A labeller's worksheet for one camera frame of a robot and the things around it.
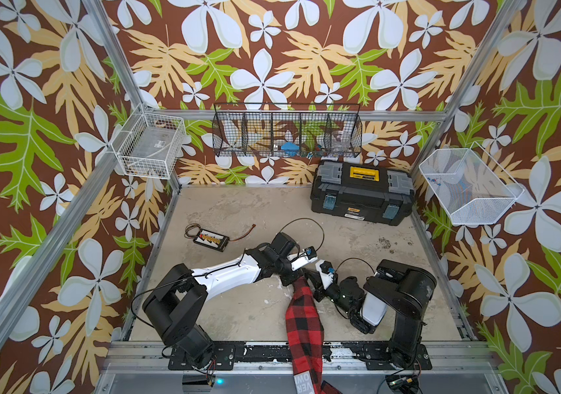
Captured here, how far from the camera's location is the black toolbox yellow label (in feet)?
3.18

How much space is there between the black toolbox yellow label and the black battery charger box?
16.6 inches

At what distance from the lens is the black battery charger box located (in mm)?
1003
